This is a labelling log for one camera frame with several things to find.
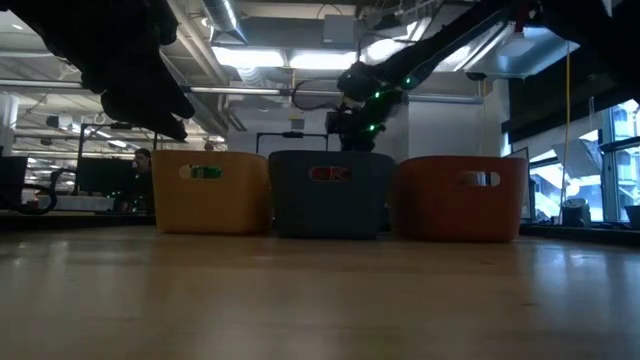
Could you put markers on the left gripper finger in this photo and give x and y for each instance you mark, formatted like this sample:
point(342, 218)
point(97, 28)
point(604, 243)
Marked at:
point(172, 95)
point(140, 115)

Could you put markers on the red soda can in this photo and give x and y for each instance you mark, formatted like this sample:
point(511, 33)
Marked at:
point(319, 174)
point(341, 174)

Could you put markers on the dark blue plastic bin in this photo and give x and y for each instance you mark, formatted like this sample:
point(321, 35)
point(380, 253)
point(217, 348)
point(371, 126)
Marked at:
point(330, 210)

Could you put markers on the green soda can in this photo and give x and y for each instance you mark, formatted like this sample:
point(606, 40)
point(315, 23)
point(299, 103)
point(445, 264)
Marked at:
point(207, 172)

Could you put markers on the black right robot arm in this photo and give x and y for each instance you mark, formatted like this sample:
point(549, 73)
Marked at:
point(440, 50)

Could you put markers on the fluorescent ceiling light panel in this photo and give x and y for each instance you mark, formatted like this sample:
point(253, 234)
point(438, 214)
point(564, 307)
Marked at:
point(322, 61)
point(247, 57)

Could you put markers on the grey ceiling pipe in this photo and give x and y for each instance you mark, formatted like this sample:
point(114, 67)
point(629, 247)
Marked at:
point(240, 91)

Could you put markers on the black desk monitor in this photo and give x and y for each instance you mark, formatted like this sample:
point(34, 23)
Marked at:
point(12, 182)
point(105, 175)

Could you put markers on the grey ceiling box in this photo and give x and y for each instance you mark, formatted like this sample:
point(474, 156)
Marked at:
point(339, 28)

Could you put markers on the orange plastic bin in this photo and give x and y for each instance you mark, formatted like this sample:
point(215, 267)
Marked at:
point(460, 215)

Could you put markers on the yellow plastic bin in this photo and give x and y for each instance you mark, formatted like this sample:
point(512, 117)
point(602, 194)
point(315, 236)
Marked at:
point(210, 210)

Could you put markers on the grey tilted panel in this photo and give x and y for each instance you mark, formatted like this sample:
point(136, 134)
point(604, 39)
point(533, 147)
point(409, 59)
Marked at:
point(585, 160)

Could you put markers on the dark cylindrical container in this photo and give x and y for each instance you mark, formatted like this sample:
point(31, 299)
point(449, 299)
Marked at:
point(575, 212)

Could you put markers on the large glass window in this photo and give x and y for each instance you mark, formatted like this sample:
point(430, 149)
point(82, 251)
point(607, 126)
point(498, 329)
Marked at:
point(620, 180)

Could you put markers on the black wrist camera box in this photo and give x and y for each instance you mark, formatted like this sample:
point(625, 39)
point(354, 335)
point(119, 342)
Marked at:
point(337, 122)

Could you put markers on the black tubular frame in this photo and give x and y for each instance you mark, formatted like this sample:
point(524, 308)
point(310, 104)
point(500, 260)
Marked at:
point(292, 134)

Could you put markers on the silver round air duct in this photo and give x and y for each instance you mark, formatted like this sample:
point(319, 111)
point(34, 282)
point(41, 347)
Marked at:
point(225, 17)

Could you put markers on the white ceiling duct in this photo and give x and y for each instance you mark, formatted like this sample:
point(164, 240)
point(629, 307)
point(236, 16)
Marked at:
point(520, 55)

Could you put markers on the black aluminium table frame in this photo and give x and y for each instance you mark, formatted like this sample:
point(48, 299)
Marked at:
point(575, 235)

